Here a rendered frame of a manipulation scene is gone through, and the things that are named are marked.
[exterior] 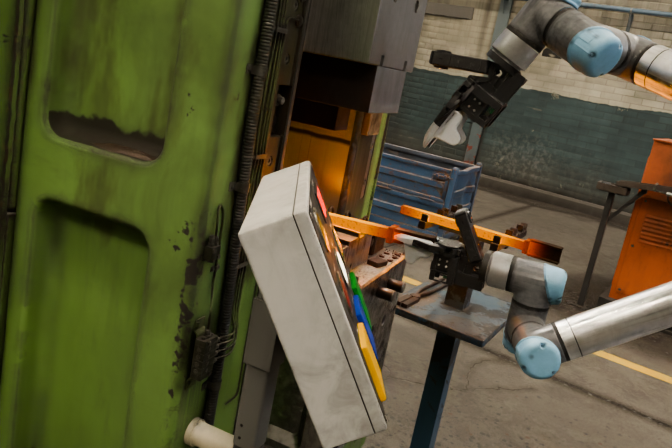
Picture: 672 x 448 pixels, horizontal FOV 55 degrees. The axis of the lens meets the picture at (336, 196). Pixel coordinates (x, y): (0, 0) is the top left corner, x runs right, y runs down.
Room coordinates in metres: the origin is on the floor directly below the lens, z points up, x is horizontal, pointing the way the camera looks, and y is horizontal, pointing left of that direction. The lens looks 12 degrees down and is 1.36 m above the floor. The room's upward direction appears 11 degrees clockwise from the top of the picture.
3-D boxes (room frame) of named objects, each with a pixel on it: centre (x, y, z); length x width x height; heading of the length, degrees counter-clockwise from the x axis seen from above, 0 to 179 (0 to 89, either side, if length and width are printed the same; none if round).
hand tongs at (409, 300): (2.00, -0.39, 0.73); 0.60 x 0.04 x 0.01; 150
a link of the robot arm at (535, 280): (1.28, -0.44, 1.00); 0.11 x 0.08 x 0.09; 69
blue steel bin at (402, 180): (5.62, -0.53, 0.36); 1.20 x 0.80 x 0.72; 64
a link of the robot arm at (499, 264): (1.31, -0.37, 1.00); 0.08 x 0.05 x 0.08; 159
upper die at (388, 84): (1.47, 0.13, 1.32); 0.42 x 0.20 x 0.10; 69
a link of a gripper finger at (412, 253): (1.36, -0.18, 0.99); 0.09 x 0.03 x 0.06; 72
